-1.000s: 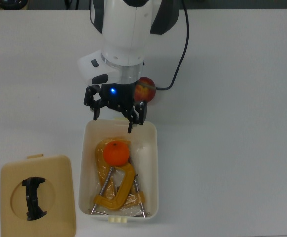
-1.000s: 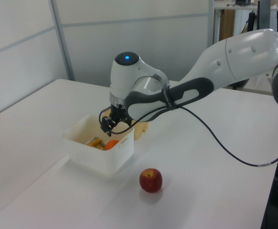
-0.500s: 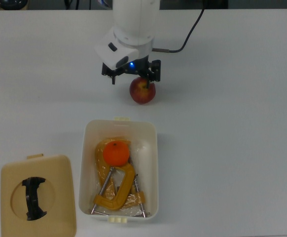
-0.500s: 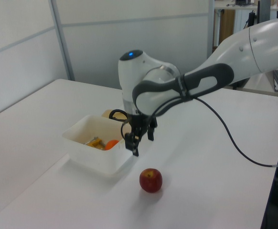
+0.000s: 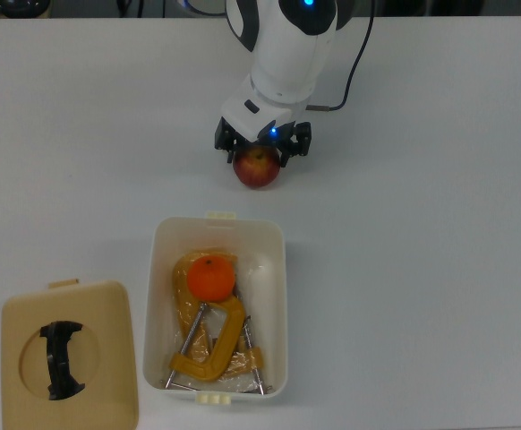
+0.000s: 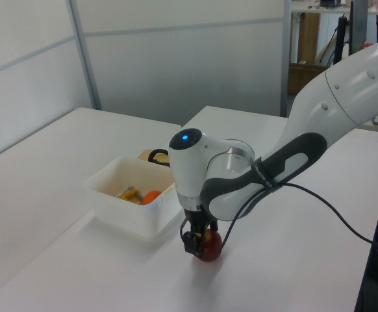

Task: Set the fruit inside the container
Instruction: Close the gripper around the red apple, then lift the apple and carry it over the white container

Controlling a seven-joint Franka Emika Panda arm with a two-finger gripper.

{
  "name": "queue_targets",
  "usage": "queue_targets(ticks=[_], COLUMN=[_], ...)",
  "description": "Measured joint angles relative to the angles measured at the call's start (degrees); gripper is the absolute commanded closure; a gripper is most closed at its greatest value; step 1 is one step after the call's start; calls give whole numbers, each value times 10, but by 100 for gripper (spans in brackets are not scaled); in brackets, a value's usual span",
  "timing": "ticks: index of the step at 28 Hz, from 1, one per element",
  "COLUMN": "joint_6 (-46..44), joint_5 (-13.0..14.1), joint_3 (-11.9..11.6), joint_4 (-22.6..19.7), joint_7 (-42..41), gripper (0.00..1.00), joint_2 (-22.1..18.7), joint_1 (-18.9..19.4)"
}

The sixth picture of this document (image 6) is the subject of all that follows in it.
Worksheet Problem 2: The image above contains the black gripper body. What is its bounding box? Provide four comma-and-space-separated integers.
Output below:
183, 209, 218, 233

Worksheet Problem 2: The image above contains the red yellow toy apple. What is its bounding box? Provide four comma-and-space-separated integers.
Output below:
194, 228, 224, 263

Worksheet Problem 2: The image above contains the orange toy mandarin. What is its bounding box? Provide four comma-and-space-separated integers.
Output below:
142, 189, 163, 206

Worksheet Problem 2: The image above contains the white plastic container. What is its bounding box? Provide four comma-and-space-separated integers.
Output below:
82, 155, 185, 242

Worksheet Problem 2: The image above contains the tan plastic container lid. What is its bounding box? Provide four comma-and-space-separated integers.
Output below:
137, 148, 172, 168

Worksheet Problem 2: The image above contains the large yellow C-clamp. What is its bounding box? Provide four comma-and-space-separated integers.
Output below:
114, 185, 145, 205

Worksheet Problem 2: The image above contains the wooden panel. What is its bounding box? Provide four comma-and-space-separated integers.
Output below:
297, 12, 320, 64

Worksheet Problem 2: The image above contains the black cable strap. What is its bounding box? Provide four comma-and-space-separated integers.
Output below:
250, 157, 283, 193

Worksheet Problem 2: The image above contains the black lid handle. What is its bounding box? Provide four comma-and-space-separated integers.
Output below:
147, 148, 171, 168

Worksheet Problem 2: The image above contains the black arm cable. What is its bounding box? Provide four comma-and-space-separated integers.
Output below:
221, 181, 378, 252

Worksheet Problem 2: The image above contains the grey partition post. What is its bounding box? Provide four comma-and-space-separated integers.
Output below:
280, 0, 294, 118
66, 0, 103, 111

